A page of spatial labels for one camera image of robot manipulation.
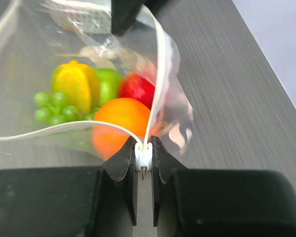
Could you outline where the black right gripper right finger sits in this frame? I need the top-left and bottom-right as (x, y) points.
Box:
(151, 137), (296, 237)

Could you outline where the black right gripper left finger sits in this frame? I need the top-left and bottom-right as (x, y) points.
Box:
(0, 137), (138, 237)

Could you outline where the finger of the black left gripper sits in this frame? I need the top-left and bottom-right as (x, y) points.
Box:
(111, 0), (168, 36)

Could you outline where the green apple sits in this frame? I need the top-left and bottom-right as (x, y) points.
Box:
(95, 68), (123, 106)

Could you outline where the red yellow apple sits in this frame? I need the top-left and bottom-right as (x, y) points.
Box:
(118, 73), (155, 109)

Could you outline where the yellow star fruit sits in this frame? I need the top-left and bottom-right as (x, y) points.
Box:
(51, 60), (100, 112)

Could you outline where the orange fruit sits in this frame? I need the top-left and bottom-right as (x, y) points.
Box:
(92, 98), (150, 160)

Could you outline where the clear dotted zip bag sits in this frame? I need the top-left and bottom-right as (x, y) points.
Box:
(0, 0), (193, 171)

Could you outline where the green grape bunch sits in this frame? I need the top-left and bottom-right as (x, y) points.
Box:
(34, 91), (101, 126)

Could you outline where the white fruit basket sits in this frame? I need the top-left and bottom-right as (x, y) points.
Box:
(41, 0), (111, 34)

